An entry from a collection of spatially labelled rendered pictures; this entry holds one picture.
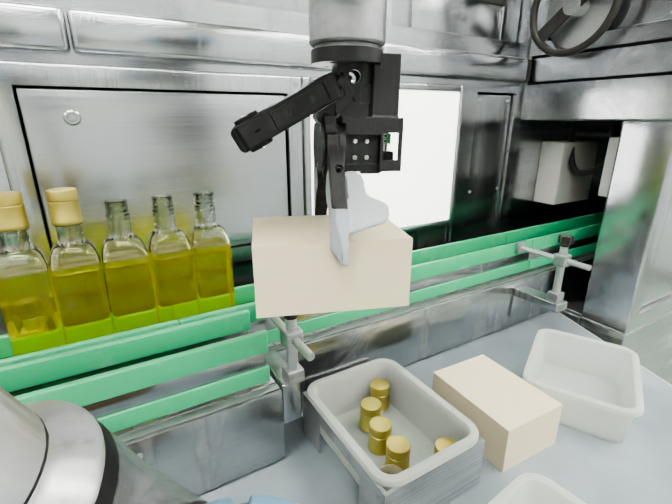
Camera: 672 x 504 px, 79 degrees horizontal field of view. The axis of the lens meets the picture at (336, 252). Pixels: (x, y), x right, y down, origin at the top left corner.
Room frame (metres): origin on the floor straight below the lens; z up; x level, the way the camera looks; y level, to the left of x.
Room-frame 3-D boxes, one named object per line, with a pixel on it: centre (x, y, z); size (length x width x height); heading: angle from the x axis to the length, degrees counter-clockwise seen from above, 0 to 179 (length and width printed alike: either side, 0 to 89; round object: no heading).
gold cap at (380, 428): (0.49, -0.07, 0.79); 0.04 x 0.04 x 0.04
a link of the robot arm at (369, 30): (0.45, -0.01, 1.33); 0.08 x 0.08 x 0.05
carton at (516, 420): (0.57, -0.26, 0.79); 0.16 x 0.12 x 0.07; 28
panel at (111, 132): (0.82, 0.09, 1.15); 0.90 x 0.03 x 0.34; 121
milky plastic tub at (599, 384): (0.64, -0.45, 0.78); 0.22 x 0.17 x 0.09; 147
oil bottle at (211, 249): (0.60, 0.20, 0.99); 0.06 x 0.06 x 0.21; 31
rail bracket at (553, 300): (0.85, -0.48, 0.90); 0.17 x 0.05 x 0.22; 31
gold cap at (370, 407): (0.54, -0.06, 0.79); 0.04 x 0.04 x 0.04
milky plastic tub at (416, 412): (0.50, -0.07, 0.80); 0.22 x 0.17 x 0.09; 31
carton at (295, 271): (0.44, 0.01, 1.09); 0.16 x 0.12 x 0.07; 100
